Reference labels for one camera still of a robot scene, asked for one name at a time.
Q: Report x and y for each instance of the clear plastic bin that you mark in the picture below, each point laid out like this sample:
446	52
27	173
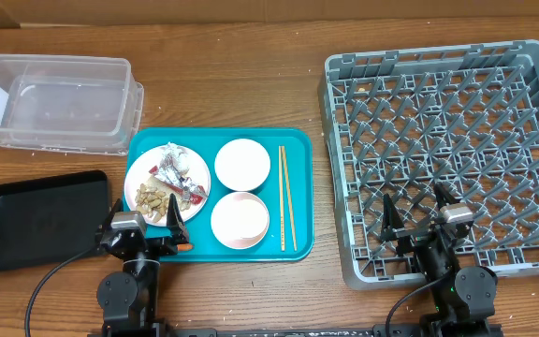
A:
68	104

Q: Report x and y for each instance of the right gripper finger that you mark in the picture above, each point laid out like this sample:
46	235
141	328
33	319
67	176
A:
443	196
391	217

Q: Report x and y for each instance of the white bowl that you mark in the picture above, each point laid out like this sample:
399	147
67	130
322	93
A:
242	165

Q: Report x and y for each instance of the teal serving tray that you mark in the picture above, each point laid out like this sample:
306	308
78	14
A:
207	141

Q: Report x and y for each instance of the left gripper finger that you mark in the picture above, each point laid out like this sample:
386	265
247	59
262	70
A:
174	222
117	207

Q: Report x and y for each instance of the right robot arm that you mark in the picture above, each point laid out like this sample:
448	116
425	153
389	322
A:
463	296

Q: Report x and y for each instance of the black tray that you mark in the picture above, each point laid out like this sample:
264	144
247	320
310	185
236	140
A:
50	220

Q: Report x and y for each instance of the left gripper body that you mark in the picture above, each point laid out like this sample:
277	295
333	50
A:
163	246

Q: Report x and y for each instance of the gray dish rack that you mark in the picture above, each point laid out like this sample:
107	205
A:
465	116

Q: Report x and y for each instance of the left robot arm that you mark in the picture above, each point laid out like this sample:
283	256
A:
129	297

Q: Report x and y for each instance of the red foil wrapper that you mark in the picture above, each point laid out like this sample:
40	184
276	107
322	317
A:
185	187

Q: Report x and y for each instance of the white tissue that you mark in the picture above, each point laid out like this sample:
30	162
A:
174	156

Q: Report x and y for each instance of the pink bowl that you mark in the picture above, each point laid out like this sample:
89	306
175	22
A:
240	220

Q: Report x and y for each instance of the orange carrot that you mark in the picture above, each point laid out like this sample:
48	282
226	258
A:
184	247

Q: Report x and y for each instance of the peanut shells pile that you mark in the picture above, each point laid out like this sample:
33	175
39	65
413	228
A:
152	200

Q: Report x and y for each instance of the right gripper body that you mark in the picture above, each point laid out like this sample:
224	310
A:
412	239

